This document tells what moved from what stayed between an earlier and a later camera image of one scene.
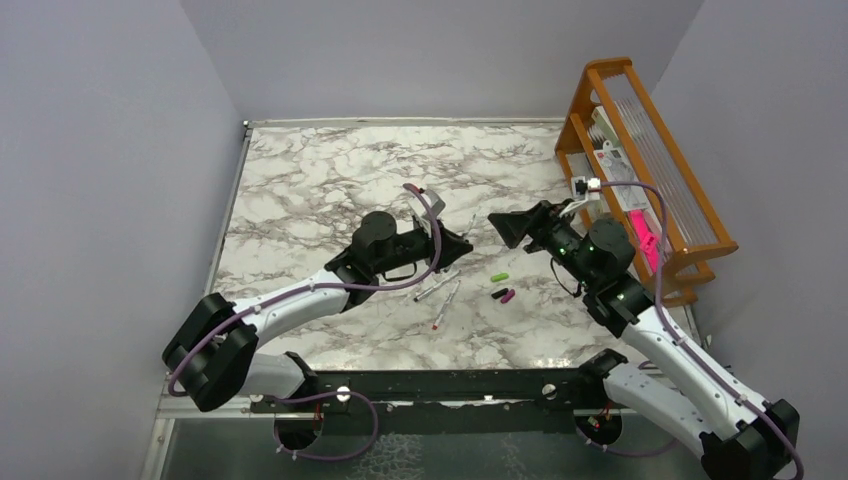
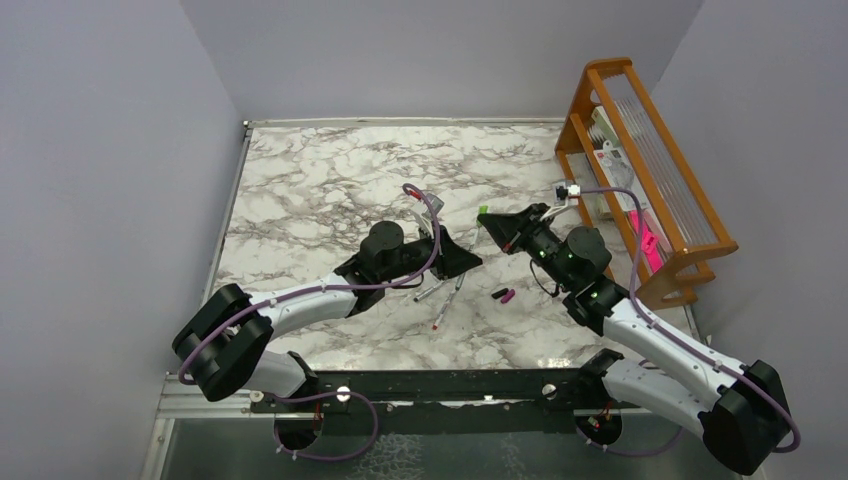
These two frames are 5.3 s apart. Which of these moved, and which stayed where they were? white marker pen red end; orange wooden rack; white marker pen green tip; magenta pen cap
Moved: white marker pen green tip
Stayed: orange wooden rack; white marker pen red end; magenta pen cap
